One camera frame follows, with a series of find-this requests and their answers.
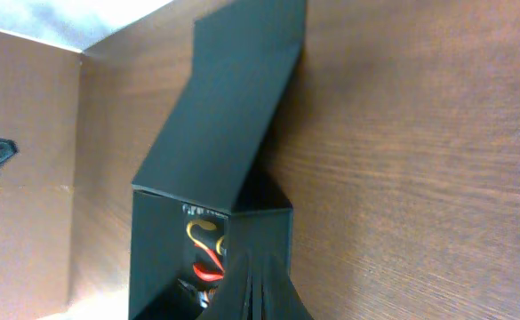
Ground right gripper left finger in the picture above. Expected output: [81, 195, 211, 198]
[197, 254, 252, 320]

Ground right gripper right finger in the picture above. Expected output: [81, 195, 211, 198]
[252, 254, 313, 320]

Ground orange black long-nose pliers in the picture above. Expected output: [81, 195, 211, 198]
[178, 278, 218, 308]

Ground red small cutting pliers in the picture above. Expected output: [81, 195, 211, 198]
[192, 247, 225, 283]

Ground yellow black stubby screwdriver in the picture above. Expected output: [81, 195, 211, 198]
[186, 219, 227, 256]

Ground black gift box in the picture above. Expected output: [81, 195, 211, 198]
[128, 0, 307, 319]

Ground chrome blue ratchet wrench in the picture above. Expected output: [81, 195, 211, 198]
[181, 204, 227, 219]

